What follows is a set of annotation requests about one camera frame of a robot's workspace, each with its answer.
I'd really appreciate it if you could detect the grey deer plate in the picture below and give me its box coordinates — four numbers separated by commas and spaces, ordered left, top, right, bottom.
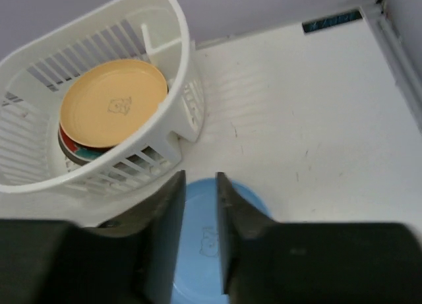
58, 133, 87, 166

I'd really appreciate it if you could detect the red teal flower plate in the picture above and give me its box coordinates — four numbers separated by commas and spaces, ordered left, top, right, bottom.
58, 125, 110, 163

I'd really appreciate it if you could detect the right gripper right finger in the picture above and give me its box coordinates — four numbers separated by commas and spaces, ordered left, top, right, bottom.
216, 172, 421, 303

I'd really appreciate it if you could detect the round yellow plate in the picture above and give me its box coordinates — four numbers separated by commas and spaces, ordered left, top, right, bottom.
60, 59, 167, 148

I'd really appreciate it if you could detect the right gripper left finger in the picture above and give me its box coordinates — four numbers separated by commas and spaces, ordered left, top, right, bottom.
1, 171, 186, 303

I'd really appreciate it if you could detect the round blue plate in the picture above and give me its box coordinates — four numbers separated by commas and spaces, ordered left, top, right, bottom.
171, 177, 273, 304

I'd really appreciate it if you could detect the white plastic dish bin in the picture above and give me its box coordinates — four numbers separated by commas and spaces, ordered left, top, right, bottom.
0, 0, 206, 195

